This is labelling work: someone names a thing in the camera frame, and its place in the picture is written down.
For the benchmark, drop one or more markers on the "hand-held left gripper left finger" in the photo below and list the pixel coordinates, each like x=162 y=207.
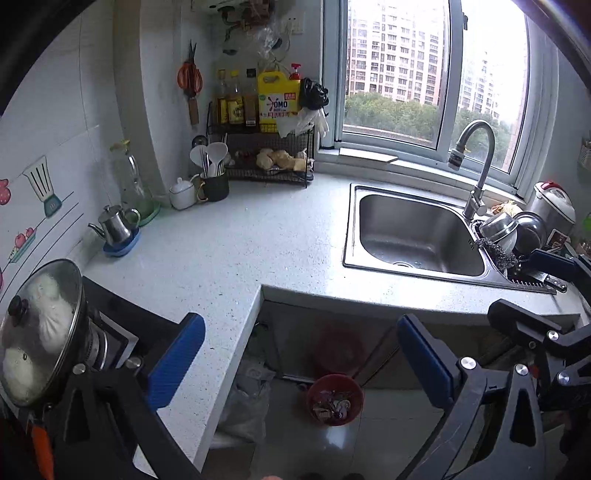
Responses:
x=178 y=364

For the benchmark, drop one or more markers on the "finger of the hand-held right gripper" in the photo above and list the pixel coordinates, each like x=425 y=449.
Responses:
x=512 y=318
x=554 y=264

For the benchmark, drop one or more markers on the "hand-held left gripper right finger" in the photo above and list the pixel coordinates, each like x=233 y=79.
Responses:
x=422 y=364

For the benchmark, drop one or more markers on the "red plastic bin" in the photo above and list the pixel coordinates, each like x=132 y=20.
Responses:
x=358 y=401

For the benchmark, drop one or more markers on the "small red box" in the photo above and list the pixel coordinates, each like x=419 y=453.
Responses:
x=556 y=238

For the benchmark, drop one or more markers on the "white rice cooker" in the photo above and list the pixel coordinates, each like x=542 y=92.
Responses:
x=554 y=205

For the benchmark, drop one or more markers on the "steel wool scourer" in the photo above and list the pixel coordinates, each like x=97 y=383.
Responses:
x=496 y=253

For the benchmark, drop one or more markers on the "small steel bowl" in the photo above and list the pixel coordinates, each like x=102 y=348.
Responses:
x=498 y=228

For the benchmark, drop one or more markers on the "black gas stove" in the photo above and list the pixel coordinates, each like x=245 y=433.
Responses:
x=124 y=318

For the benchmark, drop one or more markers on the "yellow cloth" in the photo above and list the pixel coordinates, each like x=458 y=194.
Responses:
x=508 y=206

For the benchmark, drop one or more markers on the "translucent plastic bag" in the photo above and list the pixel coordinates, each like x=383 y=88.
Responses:
x=249 y=401

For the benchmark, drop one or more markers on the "steel faucet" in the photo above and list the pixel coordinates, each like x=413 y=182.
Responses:
x=481 y=175

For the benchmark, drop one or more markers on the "metal base cabinet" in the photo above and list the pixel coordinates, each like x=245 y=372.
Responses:
x=295 y=332

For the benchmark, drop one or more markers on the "stainless steel sink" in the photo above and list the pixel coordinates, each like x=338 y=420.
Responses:
x=415 y=235

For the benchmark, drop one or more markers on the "blue tray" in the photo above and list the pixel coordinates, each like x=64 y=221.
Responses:
x=122 y=249

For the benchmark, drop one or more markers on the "pot with glass lid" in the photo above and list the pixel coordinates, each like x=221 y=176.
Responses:
x=41 y=332

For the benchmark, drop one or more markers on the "green tray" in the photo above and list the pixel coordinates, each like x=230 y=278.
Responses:
x=150 y=215

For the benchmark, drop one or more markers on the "steel teapot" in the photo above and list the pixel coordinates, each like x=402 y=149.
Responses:
x=115 y=226

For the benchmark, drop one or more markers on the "white ceramic jar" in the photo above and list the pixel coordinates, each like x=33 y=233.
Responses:
x=182 y=193

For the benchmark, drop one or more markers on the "dark utensil cup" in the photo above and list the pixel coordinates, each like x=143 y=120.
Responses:
x=216 y=188

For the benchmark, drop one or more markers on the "glass carafe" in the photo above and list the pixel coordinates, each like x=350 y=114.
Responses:
x=134 y=184

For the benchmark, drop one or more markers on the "white rice paddle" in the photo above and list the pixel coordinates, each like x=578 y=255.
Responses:
x=217 y=154

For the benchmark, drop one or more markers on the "window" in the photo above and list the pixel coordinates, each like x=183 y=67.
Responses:
x=455 y=69

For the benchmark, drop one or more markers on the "ginger roots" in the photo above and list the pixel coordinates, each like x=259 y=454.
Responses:
x=277 y=159

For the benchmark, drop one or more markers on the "white plastic bags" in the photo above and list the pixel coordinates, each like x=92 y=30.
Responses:
x=304 y=122

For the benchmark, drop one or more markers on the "dark sauce bottle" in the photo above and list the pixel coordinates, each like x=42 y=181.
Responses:
x=250 y=99

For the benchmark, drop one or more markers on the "yellow detergent jug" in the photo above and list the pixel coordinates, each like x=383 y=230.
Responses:
x=276 y=101

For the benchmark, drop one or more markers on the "black plastic bag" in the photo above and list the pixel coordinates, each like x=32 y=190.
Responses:
x=314 y=94

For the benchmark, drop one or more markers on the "clear hanging plastic bag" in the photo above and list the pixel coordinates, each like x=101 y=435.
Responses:
x=270 y=39

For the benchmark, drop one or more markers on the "wall basket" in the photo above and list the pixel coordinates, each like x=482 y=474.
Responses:
x=585 y=152

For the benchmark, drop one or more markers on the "fruit bowl wall sticker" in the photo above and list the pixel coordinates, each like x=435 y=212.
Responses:
x=23 y=242

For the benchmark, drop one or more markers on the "spatula wall sticker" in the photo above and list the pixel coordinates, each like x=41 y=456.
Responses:
x=44 y=187

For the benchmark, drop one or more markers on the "pink wall sticker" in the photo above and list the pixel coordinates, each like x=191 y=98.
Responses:
x=3 y=191

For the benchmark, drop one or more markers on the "wall socket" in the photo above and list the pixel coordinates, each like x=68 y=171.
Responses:
x=294 y=25

